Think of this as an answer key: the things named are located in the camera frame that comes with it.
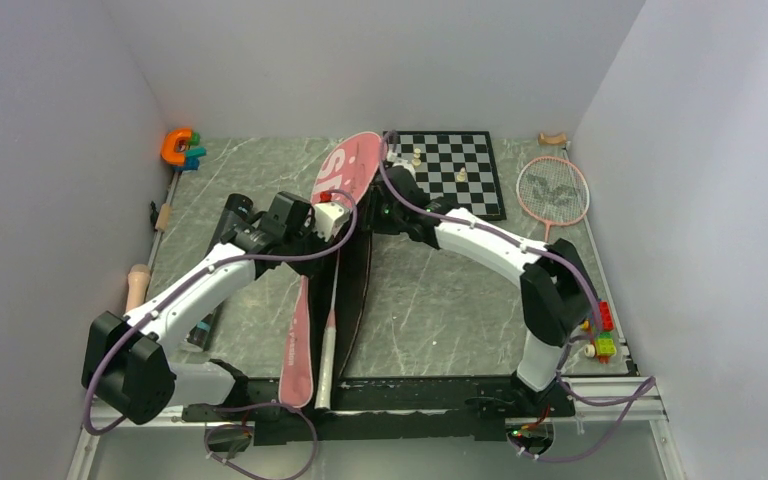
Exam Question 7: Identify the pink racket bag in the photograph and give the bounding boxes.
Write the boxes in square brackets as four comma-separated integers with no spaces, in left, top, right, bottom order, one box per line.
[278,131,381,408]

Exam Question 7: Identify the black shuttlecock tube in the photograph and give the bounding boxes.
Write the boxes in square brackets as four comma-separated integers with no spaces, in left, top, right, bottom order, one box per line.
[185,193,256,352]

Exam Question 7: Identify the pink badminton racket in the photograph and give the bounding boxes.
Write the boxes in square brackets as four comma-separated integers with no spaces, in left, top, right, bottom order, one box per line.
[314,253,340,411]
[516,156,590,242]

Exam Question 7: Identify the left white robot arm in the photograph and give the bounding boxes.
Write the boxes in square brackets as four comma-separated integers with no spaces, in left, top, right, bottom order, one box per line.
[81,189,359,435]

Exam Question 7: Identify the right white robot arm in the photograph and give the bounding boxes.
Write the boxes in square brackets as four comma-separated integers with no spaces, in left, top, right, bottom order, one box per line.
[370,163,599,415]

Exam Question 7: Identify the black white chessboard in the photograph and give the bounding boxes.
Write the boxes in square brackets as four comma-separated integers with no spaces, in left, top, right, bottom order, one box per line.
[387,130,507,222]

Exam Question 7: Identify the teal blue toy blocks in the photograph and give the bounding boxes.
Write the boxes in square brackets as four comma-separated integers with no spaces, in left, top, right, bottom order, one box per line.
[180,146,207,171]

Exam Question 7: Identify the orange C-shaped toy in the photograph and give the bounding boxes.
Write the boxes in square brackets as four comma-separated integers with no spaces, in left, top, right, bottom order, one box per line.
[160,127,200,167]

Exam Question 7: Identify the wooden rolling pin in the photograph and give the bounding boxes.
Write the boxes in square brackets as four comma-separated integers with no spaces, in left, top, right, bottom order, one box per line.
[125,264,151,312]

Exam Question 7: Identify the small wooden object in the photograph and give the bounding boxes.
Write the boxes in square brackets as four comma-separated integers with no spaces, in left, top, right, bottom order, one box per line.
[537,132,569,147]

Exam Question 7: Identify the colourful toy blocks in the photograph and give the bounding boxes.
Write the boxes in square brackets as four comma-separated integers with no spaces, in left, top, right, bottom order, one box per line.
[581,300,618,364]

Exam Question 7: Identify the black front rail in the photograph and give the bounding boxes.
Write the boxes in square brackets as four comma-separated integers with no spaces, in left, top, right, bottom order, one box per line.
[182,375,577,446]

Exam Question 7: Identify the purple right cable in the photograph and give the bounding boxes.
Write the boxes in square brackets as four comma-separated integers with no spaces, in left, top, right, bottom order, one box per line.
[377,130,657,465]

